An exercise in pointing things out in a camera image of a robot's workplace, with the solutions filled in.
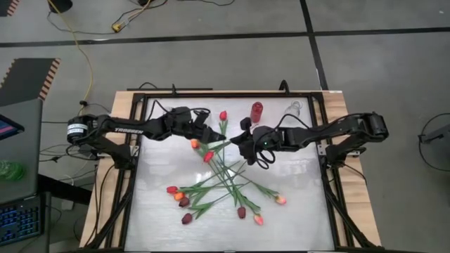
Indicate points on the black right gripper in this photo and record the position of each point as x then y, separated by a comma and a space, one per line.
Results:
254, 140

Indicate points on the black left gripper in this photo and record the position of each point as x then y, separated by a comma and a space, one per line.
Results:
197, 131

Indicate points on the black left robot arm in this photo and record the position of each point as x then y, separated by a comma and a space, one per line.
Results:
126, 129

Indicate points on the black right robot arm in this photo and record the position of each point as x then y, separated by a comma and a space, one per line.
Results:
316, 135

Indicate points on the red glass bottle vase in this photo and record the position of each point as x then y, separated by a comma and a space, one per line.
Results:
256, 112

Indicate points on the black flat bar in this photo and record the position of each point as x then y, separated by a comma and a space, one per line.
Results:
193, 89

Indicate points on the black desk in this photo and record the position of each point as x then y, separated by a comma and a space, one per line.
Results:
70, 192

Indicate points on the laptop with backlit keyboard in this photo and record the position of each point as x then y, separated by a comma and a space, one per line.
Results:
21, 158

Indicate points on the grey metal stand foot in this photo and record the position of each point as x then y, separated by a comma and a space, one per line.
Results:
437, 135

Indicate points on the black foam mat striped edge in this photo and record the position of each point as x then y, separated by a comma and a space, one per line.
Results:
24, 81
5, 7

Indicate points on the black round stand base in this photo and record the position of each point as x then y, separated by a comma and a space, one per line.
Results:
60, 5

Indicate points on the small lit display screen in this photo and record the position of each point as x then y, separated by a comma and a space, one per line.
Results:
8, 127

